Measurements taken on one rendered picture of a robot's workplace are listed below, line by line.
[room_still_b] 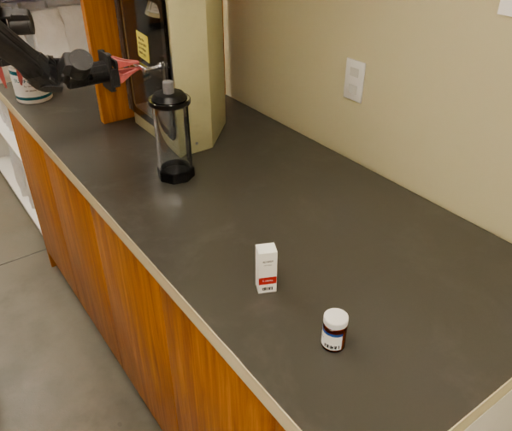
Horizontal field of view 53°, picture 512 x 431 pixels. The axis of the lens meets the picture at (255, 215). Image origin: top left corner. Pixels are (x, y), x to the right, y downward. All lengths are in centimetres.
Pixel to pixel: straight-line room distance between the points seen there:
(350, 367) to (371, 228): 43
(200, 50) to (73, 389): 136
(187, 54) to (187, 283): 67
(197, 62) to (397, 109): 56
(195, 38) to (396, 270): 81
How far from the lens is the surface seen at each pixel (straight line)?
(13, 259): 293
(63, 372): 227
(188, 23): 147
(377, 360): 95
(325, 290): 107
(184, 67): 148
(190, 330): 118
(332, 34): 157
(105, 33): 178
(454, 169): 138
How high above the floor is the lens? 164
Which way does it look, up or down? 33 degrees down
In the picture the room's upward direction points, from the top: straight up
